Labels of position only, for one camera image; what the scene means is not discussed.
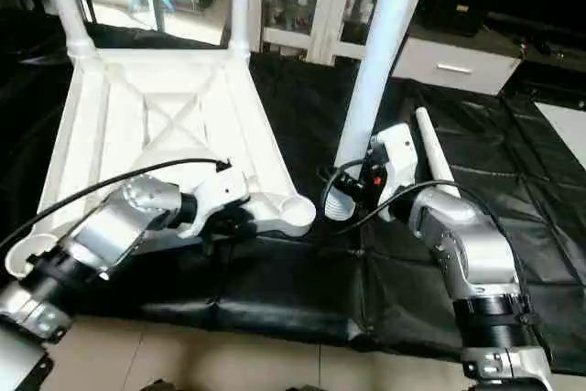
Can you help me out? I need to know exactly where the white plastic table top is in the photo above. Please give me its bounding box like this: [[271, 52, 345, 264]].
[[5, 43, 318, 280]]

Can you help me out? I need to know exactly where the black work mat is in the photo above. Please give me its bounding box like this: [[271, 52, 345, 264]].
[[0, 11, 586, 375]]

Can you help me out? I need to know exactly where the white drawer unit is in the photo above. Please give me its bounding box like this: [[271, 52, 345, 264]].
[[392, 36, 523, 96]]

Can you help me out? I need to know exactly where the white flat board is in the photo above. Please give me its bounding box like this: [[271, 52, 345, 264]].
[[533, 103, 586, 168]]

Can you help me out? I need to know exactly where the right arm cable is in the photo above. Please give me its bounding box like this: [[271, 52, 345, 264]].
[[320, 162, 528, 320]]

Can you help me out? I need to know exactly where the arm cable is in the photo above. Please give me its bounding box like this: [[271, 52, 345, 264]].
[[320, 162, 528, 320], [0, 157, 232, 251]]

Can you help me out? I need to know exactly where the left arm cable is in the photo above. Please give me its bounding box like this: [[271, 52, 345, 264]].
[[0, 157, 232, 251]]

